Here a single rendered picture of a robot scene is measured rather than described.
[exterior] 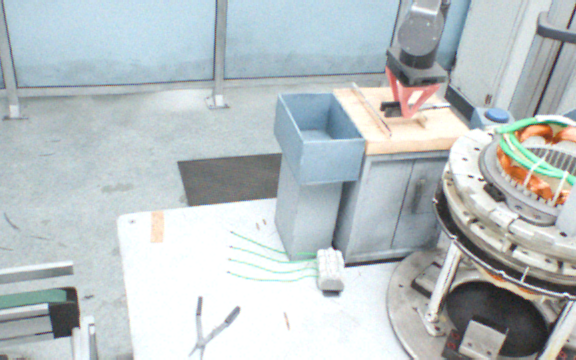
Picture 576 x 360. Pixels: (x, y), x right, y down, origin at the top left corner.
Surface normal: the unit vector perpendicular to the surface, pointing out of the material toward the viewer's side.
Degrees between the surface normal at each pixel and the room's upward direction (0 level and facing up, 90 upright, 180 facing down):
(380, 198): 90
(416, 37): 93
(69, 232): 0
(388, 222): 90
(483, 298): 0
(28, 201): 0
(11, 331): 90
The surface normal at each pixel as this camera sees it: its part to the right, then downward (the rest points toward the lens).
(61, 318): 0.30, 0.58
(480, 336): -0.47, 0.47
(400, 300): 0.11, -0.81
